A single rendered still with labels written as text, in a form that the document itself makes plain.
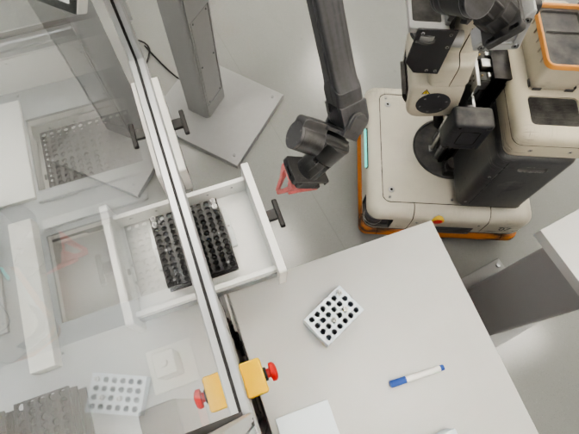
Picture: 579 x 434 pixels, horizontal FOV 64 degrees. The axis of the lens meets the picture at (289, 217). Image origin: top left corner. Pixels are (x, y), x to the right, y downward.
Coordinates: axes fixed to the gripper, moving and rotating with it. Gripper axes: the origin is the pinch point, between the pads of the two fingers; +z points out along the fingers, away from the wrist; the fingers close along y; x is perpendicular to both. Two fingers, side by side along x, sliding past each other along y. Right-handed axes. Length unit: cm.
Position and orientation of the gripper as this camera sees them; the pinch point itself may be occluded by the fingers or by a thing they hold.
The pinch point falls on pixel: (284, 189)
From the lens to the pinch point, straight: 106.9
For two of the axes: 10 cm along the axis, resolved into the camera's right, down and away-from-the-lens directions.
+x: 3.3, 8.9, -3.2
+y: -7.5, 0.4, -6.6
